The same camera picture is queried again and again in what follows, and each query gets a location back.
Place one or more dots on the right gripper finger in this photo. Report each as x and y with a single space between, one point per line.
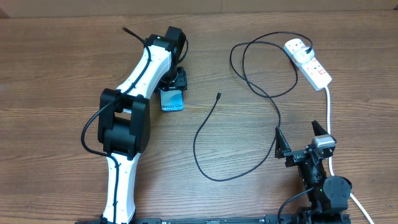
281 145
318 129

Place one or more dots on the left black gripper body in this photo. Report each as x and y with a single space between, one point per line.
174 79

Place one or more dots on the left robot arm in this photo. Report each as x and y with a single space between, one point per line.
124 118

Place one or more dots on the white power strip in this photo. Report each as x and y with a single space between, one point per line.
313 71

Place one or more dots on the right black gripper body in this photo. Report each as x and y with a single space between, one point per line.
295 158

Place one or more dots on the brown cardboard backboard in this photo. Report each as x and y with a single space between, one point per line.
81 8

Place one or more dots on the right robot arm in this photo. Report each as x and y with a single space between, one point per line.
327 195

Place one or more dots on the white charger plug adapter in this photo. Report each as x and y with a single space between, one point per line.
304 55

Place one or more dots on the Samsung Galaxy smartphone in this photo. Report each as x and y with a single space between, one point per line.
171 100

